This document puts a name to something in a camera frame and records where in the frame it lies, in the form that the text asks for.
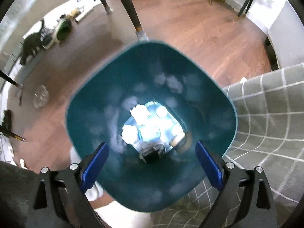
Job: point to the small white tissue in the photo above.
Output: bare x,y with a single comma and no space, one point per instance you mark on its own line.
129,134

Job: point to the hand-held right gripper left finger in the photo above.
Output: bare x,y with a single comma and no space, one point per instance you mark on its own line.
92,168

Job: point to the round white cap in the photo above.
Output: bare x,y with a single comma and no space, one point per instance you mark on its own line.
161,111

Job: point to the black gold-tipped furniture leg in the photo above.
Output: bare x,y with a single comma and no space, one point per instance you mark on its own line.
9,79
11,134

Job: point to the white paper scrap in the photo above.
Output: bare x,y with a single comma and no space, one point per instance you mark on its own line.
243,78

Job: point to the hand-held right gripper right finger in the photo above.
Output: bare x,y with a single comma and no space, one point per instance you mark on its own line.
209,163

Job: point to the black container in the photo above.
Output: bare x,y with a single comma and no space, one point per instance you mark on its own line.
152,153

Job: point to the person's dark trouser leg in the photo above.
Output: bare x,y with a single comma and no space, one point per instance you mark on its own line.
14,190

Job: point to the round table with plaid cloth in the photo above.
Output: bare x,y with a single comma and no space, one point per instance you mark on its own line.
261,123

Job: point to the dining table with cream cloth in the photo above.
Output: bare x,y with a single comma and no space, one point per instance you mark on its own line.
129,9

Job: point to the teal plastic bin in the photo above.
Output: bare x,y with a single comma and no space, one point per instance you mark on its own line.
106,80

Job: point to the grey chair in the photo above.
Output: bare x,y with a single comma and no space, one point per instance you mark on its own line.
244,4

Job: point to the green slippers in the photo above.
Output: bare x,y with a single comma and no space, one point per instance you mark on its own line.
63,28

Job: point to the grey armchair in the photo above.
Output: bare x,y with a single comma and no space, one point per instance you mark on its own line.
282,28

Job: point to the grey cat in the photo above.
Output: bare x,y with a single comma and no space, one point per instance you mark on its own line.
29,47

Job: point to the blue and white packet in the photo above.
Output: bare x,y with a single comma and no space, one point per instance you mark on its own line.
149,131

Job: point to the large white tissue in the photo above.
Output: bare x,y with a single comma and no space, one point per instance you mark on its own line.
140,114

